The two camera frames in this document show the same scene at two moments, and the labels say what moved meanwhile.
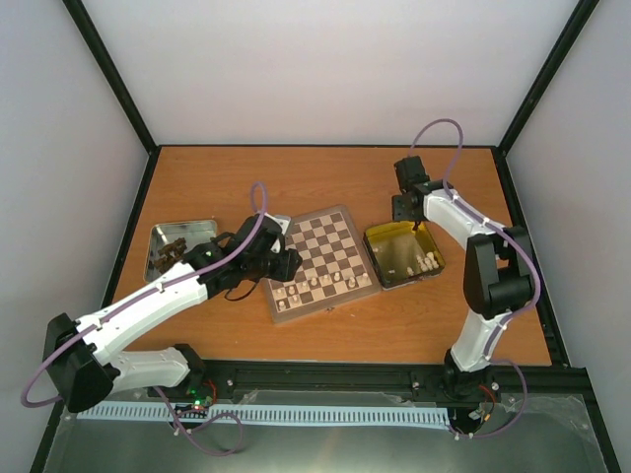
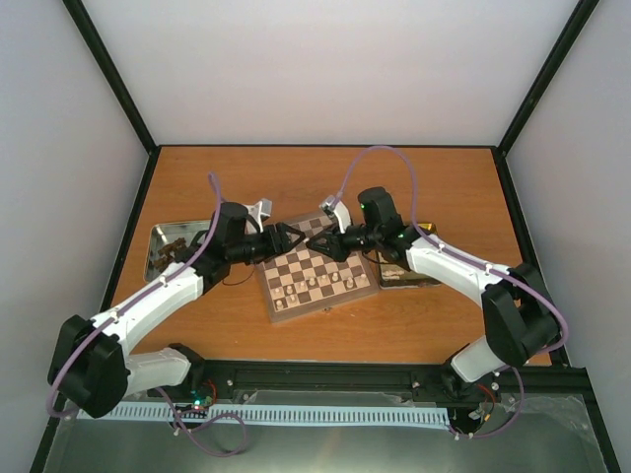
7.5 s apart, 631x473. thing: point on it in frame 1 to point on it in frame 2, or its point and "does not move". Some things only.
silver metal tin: (194, 234) does not move
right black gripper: (397, 213) to (333, 249)
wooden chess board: (335, 267) does not move
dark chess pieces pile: (171, 252) does not move
